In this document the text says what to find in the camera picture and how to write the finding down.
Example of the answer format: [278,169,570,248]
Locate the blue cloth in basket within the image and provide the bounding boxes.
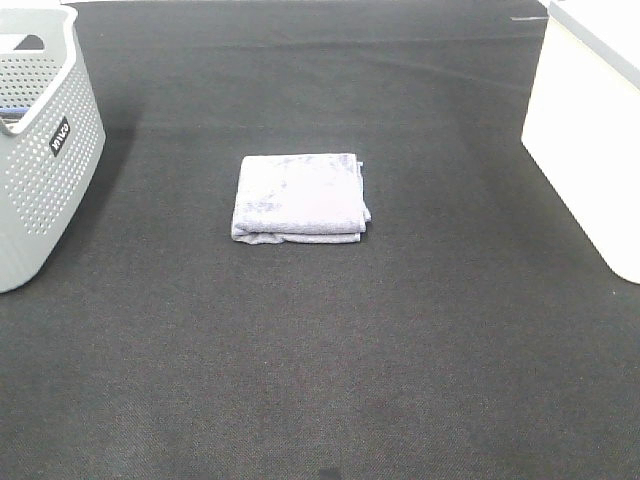
[0,107,28,121]

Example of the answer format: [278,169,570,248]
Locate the folded lavender towel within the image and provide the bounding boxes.
[231,153,371,245]

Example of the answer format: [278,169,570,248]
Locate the white plastic bin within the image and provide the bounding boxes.
[522,1,639,283]

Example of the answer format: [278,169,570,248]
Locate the black fabric table mat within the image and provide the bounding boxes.
[1,1,639,479]

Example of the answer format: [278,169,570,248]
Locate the grey perforated laundry basket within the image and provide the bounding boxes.
[1,1,106,292]

